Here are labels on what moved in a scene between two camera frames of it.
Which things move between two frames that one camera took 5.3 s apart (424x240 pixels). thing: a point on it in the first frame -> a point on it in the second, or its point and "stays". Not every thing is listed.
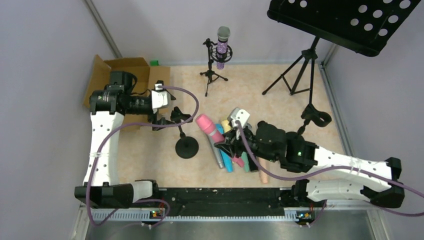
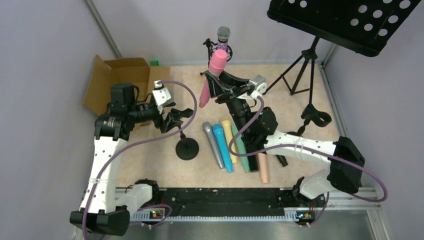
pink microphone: [209, 128] -> [218, 61]
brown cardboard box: [147, 76] stays
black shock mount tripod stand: [212, 56] stays
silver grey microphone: [216, 151] stays
